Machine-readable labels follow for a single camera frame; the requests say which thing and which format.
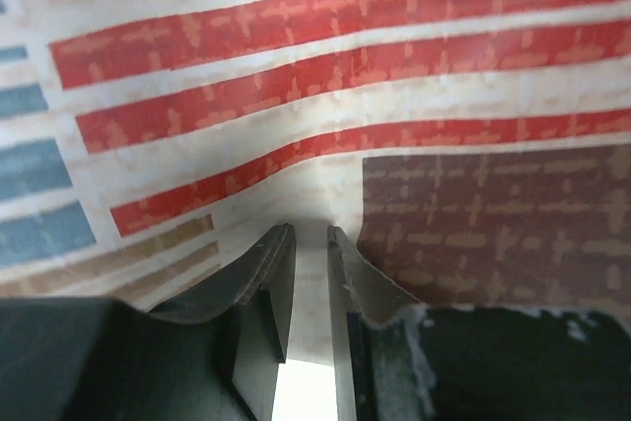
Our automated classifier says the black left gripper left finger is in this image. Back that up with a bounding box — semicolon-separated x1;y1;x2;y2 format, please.
150;224;296;420

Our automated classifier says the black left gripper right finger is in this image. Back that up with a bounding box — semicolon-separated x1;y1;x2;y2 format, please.
327;226;434;420

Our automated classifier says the patchwork striped cloth placemat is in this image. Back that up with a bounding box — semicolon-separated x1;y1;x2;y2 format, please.
0;0;631;314

